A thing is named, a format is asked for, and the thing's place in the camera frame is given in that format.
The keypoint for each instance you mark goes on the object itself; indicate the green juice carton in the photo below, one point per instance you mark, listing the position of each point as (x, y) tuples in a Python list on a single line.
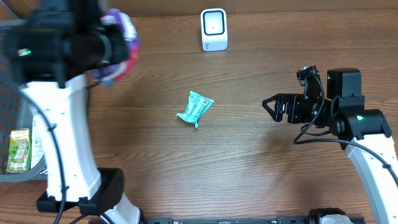
[(19, 151)]

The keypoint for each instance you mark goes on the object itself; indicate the grey plastic basket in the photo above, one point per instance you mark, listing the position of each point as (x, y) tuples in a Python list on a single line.
[(15, 114)]

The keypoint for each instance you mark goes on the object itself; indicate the white tube gold cap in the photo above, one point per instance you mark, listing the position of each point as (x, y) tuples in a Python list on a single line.
[(37, 148)]

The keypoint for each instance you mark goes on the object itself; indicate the purple snack package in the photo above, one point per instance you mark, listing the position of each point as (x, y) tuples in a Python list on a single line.
[(108, 76)]

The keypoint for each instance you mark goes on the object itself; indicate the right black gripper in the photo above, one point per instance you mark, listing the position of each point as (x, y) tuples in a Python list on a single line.
[(293, 101)]

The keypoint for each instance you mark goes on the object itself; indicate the teal snack packet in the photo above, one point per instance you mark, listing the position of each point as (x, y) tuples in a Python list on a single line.
[(196, 107)]

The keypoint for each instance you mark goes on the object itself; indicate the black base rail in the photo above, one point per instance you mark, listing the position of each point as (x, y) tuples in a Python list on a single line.
[(278, 220)]

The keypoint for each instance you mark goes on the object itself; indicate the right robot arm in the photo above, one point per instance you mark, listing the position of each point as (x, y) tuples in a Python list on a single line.
[(337, 113)]

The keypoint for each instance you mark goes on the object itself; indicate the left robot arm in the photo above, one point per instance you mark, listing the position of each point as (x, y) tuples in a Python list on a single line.
[(49, 53)]

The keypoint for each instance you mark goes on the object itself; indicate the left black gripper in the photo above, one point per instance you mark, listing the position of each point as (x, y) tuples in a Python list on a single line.
[(116, 49)]

